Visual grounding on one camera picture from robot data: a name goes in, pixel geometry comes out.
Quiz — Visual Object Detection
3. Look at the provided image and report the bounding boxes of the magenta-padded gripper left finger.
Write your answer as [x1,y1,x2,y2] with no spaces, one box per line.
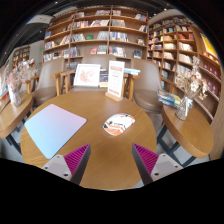
[41,143,92,186]

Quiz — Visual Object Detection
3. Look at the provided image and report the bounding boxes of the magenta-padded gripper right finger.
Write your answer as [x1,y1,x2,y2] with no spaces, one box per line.
[131,143,184,186]

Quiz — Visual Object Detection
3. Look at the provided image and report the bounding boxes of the white orange patterned computer mouse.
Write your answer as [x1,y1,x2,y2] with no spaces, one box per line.
[102,112,137,137]

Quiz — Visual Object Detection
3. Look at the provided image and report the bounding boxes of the pale blue pink mouse pad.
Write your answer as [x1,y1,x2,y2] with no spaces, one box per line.
[24,103,88,160]

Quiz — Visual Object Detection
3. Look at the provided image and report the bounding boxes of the round wooden side table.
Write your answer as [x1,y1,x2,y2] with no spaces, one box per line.
[156,103,215,168]
[0,93,34,154]

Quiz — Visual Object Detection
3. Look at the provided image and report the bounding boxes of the brown padded wooden armchair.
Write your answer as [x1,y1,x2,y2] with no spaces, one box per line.
[128,59,164,114]
[25,58,66,108]
[59,54,136,101]

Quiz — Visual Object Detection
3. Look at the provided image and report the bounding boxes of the glass vase with dried flowers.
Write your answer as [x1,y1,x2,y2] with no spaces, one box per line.
[174,55,208,122]
[5,63,36,108]

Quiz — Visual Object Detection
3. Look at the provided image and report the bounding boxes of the blue yellow book stack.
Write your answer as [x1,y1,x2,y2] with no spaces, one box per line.
[157,89,183,109]

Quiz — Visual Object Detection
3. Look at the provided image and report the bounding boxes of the white framed floral picture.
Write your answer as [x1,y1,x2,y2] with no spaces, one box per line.
[73,63,102,88]

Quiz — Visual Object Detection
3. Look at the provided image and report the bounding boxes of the dark cover book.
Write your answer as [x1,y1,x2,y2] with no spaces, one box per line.
[99,69,110,88]

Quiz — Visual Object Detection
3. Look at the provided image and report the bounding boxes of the white orange sign wooden base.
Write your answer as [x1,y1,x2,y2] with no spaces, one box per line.
[104,60,126,102]

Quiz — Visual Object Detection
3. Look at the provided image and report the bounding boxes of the orange book display stand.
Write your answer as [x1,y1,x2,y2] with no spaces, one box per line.
[0,61,11,103]

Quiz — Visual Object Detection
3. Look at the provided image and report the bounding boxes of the distant wooden bookshelf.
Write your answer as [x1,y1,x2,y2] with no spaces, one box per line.
[11,45,32,69]

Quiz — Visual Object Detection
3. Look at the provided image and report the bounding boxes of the curved wooden bookshelf with books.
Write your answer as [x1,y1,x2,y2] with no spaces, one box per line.
[147,14,223,124]

